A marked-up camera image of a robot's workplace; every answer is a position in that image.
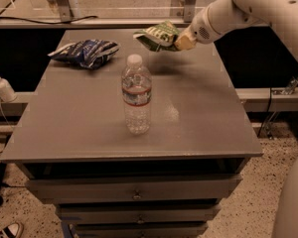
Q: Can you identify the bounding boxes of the green jalapeno chip bag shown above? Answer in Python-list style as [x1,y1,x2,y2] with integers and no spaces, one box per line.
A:
[133,21,180,52]

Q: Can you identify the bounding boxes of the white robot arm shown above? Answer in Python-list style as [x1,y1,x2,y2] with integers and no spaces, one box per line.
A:
[176,0,298,238]

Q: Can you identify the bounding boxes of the black cable on ledge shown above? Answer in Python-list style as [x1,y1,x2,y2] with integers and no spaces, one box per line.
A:
[0,7,99,26]

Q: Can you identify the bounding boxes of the left metal frame post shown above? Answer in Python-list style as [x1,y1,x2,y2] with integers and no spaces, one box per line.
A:
[56,0,81,22]

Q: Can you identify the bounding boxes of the black and white sneaker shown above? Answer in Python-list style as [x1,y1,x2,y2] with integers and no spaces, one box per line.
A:
[0,222,24,238]

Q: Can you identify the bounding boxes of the metal frame post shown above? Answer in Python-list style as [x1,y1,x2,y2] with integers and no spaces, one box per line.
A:
[170,0,196,23]
[56,0,81,22]

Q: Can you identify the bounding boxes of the clear plastic water bottle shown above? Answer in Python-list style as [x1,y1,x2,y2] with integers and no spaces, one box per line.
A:
[121,55,152,135]

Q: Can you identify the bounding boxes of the white pump sanitizer bottle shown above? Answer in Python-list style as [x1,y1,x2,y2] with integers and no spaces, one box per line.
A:
[0,76,17,102]

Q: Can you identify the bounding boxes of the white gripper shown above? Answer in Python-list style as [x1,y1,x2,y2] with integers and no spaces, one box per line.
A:
[175,8,222,51]

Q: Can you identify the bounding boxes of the right metal frame post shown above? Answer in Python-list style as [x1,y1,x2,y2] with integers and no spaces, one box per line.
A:
[170,0,196,23]

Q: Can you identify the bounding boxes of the blue chip bag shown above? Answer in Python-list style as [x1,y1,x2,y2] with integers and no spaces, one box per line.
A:
[49,40,120,70]

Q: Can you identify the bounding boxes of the bottom grey drawer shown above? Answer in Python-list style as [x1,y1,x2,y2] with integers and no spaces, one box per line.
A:
[75,222,208,238]

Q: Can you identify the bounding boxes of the grey drawer cabinet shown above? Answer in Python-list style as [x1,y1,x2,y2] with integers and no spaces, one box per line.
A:
[2,30,261,238]

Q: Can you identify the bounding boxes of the top grey drawer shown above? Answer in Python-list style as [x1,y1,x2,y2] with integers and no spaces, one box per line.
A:
[26,174,241,204]

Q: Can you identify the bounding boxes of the middle grey drawer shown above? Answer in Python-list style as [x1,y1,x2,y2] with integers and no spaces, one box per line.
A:
[57,203,221,224]

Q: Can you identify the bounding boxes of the grey drawer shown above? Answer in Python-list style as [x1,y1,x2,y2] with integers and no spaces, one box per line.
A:
[75,222,208,238]
[26,174,241,204]
[57,203,221,224]

